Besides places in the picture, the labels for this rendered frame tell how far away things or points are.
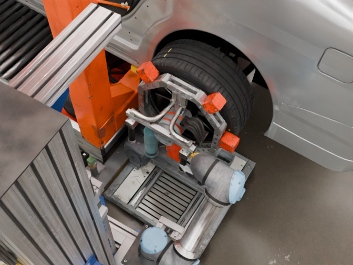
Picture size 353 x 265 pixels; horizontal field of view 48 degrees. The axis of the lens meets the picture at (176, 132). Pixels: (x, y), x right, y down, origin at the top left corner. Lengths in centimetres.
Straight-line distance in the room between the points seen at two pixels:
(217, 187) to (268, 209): 150
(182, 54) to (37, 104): 136
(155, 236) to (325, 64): 104
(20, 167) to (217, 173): 91
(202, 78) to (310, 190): 150
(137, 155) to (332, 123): 126
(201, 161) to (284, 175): 167
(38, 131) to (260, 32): 128
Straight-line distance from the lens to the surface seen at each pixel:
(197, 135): 203
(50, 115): 88
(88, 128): 242
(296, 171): 324
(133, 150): 269
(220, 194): 157
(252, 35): 194
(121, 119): 257
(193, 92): 207
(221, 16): 196
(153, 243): 175
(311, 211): 314
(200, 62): 210
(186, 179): 285
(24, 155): 84
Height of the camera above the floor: 273
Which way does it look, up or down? 58 degrees down
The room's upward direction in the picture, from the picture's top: 5 degrees clockwise
